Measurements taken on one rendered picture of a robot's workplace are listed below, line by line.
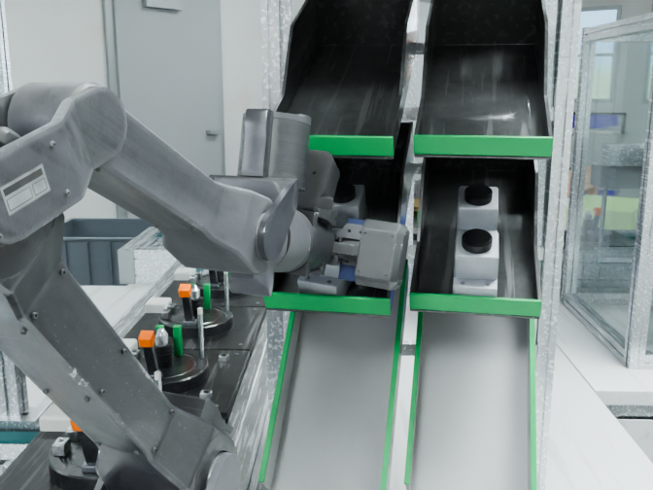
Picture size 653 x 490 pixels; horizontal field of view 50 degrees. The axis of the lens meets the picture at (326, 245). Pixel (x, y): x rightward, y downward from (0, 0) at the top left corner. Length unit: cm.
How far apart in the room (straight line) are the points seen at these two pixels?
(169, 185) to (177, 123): 553
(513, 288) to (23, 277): 56
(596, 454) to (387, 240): 67
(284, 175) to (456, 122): 26
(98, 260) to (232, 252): 239
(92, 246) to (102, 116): 250
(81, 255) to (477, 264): 230
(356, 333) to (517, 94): 33
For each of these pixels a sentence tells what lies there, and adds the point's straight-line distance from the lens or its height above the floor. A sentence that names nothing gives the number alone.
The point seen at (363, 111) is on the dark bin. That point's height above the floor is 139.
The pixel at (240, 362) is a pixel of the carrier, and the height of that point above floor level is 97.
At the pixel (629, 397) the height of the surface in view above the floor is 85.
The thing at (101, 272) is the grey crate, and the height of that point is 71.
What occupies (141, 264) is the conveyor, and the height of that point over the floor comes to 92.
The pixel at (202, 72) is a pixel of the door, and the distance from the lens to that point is 614.
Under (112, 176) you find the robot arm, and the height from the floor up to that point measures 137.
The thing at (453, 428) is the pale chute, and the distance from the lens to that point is 83.
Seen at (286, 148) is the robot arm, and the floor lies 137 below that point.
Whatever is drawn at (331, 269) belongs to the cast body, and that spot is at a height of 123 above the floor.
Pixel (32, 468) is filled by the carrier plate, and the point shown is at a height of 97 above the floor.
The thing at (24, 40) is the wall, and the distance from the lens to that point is 530.
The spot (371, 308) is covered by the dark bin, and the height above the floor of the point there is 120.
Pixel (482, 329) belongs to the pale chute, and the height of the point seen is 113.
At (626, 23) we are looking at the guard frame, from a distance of 163.
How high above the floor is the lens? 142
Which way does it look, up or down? 13 degrees down
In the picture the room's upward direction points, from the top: straight up
